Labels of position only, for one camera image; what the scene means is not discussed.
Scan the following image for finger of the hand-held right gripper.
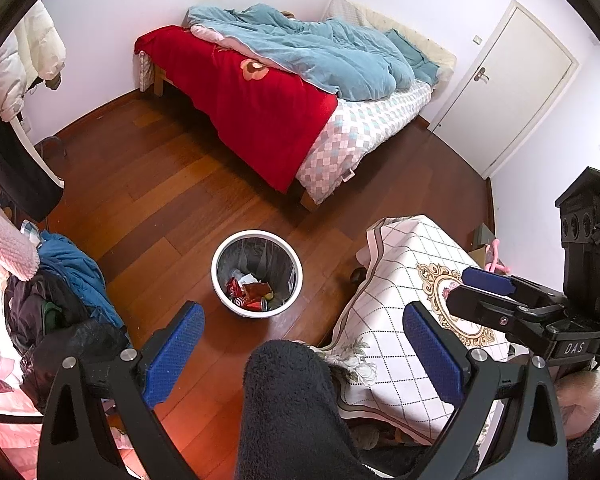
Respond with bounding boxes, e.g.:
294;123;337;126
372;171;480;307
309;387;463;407
461;266;567;318
447;285;563;361

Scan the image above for cardboard box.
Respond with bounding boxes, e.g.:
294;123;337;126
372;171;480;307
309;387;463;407
467;225;496;266

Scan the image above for blue pillow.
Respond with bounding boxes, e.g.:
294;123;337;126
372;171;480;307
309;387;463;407
384;29;438;83

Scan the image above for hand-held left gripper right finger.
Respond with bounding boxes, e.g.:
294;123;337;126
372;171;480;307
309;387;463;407
402;302;570;480

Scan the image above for light blue duvet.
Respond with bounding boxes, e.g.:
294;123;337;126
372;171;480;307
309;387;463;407
187;4;440;101

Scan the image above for white puffer jacket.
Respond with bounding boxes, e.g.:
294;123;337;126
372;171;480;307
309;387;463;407
0;0;67;123

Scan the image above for white round waste bin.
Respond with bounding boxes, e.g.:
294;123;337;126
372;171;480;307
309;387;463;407
211;232;302;320

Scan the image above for pink patterned cloth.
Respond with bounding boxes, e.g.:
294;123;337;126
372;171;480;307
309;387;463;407
0;260;51;480

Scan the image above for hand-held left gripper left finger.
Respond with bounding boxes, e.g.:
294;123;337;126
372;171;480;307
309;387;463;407
37;301;206;480

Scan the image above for black jacket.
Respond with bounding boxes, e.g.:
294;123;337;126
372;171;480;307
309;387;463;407
4;272;131;401

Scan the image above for red-brown snack wrapper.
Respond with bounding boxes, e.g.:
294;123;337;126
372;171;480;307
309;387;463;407
242;282;267;312

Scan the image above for pink knitted cloth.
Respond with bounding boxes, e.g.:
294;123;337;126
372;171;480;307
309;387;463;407
0;180;41;281

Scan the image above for red snack wrapper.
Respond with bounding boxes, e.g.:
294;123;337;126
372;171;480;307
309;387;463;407
224;280;246;308

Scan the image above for person's dark fleece leg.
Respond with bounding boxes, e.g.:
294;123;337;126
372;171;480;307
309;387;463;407
235;339;481;480

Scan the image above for plaid cloth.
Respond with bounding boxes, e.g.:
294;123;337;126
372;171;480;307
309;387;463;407
20;220;43;248

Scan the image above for person's right hand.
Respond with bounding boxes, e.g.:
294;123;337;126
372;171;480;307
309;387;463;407
554;374;600;428

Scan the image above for black hanging garment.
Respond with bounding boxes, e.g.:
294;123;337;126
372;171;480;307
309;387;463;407
0;115;65;223

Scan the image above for metal coat rack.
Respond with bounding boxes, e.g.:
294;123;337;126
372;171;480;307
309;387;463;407
34;134;67;161

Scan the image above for pink toy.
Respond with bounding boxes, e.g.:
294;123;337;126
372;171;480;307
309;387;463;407
485;240;513;276

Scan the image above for person's right forearm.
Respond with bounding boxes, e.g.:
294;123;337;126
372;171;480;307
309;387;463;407
560;405;600;480

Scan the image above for blue jacket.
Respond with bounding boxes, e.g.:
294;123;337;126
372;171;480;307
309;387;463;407
37;231;128;331

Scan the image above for cream padded headboard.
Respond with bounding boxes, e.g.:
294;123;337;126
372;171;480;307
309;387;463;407
325;0;457;93

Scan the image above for white door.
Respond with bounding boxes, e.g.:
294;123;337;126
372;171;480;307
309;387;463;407
432;0;580;179

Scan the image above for black bin bag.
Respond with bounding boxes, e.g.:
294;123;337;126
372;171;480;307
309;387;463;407
217;239;297;311

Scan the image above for red blanket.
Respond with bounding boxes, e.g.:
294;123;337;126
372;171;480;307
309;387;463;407
134;25;340;193

